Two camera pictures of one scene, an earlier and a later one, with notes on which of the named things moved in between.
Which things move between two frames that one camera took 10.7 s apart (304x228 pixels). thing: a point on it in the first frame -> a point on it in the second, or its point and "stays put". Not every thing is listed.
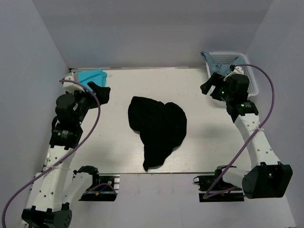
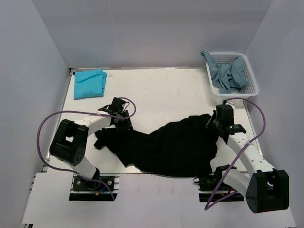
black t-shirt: (162, 128) -> (187, 149)
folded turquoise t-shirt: (98, 77) stays put
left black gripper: (102, 92) -> (128, 125)
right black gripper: (214, 79) -> (210, 123)
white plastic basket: (230, 57) stays put
